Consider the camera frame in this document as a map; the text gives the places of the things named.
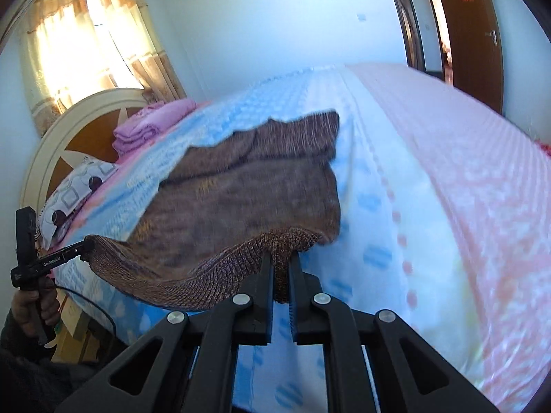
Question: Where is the cream wooden headboard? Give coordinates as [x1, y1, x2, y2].
[20, 88, 155, 212]

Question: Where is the brown knitted sweater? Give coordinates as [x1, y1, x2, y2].
[82, 111, 340, 311]

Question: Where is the silver door handle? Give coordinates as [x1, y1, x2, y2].
[485, 30, 499, 46]

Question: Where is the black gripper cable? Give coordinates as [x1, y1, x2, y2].
[53, 283, 119, 353]

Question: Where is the folded pink quilt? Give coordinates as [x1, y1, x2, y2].
[113, 98, 197, 157]

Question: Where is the blue pink patterned bedsheet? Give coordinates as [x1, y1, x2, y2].
[64, 63, 550, 412]

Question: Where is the brown wooden door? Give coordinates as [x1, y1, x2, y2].
[442, 0, 503, 114]

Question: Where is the patterned white grey pillow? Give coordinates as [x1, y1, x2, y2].
[37, 159, 118, 250]

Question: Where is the brown door frame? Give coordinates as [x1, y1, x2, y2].
[394, 0, 445, 80]

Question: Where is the person left hand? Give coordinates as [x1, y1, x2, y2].
[11, 278, 61, 338]

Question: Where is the orange patterned curtain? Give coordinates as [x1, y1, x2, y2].
[20, 0, 186, 135]

